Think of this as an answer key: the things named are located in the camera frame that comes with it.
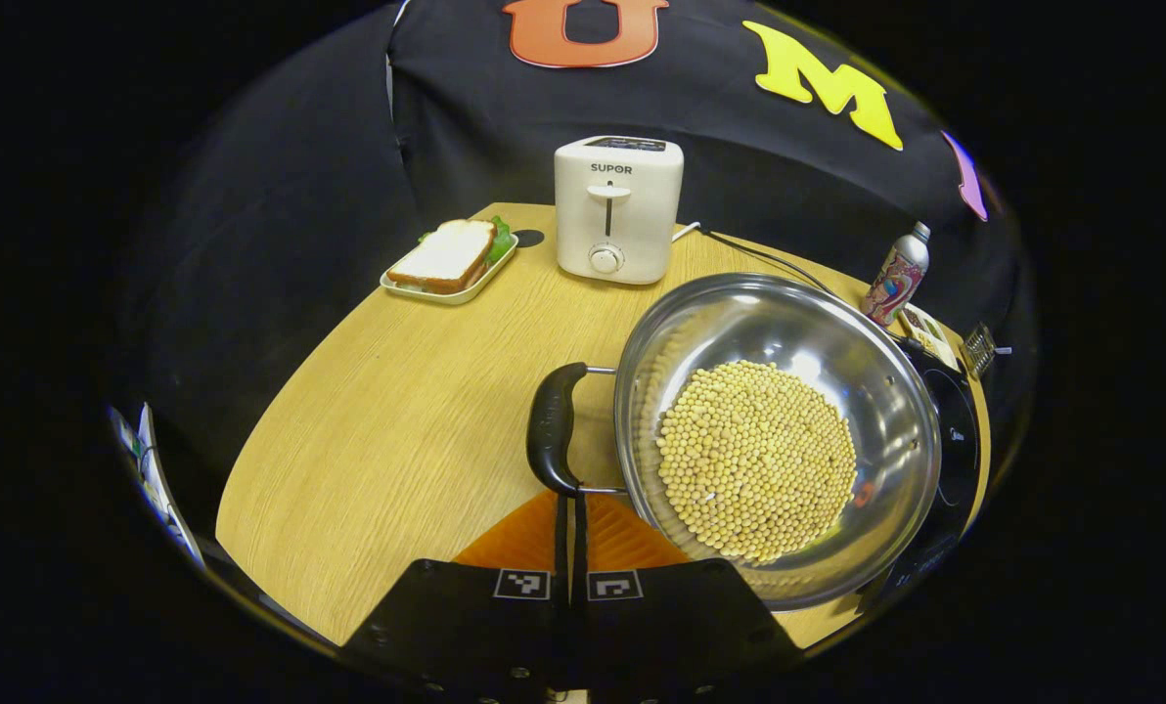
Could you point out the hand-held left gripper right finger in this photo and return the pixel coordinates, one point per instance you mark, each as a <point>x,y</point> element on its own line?
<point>671,626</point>

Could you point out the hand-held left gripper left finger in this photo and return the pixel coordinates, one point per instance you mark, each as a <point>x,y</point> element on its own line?
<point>466,616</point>

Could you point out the stainless steel pot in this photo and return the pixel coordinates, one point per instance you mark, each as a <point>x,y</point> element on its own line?
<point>739,313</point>

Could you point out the black induction cooktop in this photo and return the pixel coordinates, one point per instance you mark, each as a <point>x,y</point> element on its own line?
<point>960,440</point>

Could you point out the pile of soybeans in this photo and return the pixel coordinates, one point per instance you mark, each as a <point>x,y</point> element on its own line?
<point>754,460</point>

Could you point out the white rectangular plate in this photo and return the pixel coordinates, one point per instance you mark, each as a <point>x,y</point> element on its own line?
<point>446,295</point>

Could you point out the sandwich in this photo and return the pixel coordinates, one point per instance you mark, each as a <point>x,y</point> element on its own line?
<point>441,254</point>

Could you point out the black table grommet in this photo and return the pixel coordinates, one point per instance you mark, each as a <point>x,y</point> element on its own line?
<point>529,238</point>

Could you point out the white seasoning tray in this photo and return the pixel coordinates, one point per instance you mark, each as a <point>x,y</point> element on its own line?
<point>927,334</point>

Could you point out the black backdrop cloth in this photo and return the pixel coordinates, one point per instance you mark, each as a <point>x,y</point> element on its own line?
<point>299,244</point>

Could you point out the white toaster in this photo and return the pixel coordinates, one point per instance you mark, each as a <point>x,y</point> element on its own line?
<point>622,215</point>

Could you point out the silver drink bottle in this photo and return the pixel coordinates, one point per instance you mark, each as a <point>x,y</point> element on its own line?
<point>896,279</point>

